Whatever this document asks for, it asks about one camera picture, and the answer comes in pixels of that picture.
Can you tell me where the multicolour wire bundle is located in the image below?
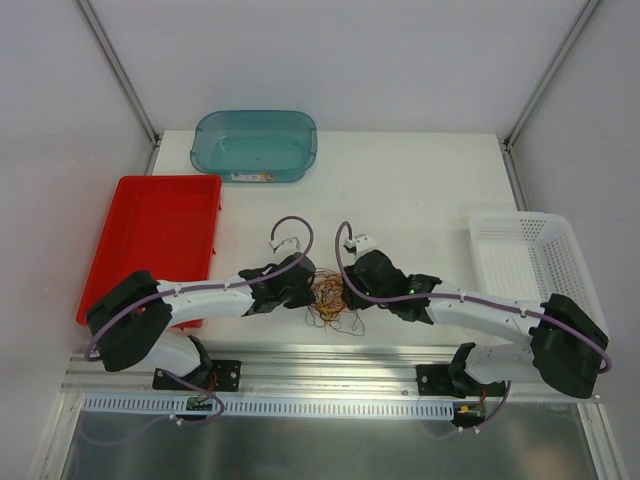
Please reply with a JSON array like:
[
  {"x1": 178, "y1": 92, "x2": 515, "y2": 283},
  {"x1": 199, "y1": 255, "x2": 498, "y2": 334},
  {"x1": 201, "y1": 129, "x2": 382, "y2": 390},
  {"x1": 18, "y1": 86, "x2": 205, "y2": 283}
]
[{"x1": 302, "y1": 267, "x2": 366, "y2": 336}]

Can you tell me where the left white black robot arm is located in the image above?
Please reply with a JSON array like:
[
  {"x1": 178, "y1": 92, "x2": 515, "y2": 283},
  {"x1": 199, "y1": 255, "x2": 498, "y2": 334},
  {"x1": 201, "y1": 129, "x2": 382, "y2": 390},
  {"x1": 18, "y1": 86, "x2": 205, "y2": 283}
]
[{"x1": 85, "y1": 253, "x2": 316, "y2": 390}]

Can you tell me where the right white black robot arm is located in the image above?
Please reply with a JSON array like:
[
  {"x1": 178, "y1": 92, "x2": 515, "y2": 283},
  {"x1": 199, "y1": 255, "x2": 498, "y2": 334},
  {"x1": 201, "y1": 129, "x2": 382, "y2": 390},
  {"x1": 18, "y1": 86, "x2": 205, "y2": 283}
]
[{"x1": 339, "y1": 249, "x2": 612, "y2": 399}]

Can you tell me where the red plastic tray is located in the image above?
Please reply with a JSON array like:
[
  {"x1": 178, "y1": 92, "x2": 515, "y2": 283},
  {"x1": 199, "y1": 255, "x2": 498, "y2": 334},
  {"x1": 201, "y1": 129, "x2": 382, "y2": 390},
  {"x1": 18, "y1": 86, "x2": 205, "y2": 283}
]
[{"x1": 76, "y1": 175, "x2": 222, "y2": 326}]

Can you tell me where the teal plastic tub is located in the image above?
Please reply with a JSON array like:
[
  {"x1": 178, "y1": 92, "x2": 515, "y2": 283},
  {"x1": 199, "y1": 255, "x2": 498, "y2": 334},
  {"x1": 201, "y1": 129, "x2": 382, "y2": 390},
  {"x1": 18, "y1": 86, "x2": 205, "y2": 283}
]
[{"x1": 189, "y1": 110, "x2": 318, "y2": 183}]

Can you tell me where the white perforated plastic basket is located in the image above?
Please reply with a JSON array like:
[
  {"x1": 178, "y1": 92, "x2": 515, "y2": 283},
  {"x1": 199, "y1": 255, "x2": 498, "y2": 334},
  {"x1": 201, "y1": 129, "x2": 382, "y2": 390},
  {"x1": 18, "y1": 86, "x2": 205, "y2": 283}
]
[{"x1": 469, "y1": 212, "x2": 608, "y2": 332}]

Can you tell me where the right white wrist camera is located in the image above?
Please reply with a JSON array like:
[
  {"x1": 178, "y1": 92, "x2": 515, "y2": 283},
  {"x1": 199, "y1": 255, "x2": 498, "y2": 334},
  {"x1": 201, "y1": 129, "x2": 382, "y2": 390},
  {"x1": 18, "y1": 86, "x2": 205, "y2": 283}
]
[{"x1": 343, "y1": 234, "x2": 377, "y2": 259}]

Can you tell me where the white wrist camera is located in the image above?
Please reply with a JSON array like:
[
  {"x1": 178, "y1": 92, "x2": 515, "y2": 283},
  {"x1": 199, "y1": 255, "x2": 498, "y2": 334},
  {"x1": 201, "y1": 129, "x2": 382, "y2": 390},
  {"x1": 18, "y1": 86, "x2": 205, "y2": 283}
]
[
  {"x1": 269, "y1": 237, "x2": 300, "y2": 258},
  {"x1": 343, "y1": 234, "x2": 377, "y2": 259}
]

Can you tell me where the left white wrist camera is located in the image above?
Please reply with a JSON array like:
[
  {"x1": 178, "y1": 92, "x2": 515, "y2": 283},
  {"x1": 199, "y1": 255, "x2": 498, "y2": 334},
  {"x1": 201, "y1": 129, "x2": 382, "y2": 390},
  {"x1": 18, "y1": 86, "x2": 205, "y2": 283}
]
[{"x1": 269, "y1": 237, "x2": 300, "y2": 258}]

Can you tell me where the aluminium mounting rail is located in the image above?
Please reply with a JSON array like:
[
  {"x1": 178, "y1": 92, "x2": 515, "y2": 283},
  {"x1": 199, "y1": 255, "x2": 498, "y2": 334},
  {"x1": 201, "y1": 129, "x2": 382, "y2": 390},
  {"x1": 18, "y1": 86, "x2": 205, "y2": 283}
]
[{"x1": 61, "y1": 342, "x2": 601, "y2": 403}]

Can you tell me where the right aluminium frame post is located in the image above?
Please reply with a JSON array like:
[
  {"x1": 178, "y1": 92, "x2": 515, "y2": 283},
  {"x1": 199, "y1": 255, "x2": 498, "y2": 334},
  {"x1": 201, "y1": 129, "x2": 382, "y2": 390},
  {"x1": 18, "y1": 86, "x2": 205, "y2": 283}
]
[{"x1": 502, "y1": 0, "x2": 604, "y2": 151}]

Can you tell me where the aluminium frame post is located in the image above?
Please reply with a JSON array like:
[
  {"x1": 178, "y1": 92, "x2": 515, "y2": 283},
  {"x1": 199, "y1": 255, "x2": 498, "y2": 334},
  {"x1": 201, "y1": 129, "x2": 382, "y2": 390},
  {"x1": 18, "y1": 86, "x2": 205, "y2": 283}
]
[
  {"x1": 502, "y1": 0, "x2": 604, "y2": 151},
  {"x1": 74, "y1": 0, "x2": 160, "y2": 146}
]

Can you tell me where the white slotted cable duct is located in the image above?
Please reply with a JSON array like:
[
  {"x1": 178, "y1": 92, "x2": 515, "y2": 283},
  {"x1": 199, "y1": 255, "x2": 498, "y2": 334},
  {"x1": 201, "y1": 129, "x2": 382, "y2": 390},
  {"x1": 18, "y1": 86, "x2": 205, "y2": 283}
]
[{"x1": 83, "y1": 394, "x2": 454, "y2": 421}]

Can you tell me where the left aluminium frame post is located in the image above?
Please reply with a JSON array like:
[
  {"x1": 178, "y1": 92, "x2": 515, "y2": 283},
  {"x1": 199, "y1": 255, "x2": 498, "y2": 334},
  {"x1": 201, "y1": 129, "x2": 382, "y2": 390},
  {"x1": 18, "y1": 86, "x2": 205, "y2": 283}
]
[{"x1": 74, "y1": 0, "x2": 160, "y2": 146}]

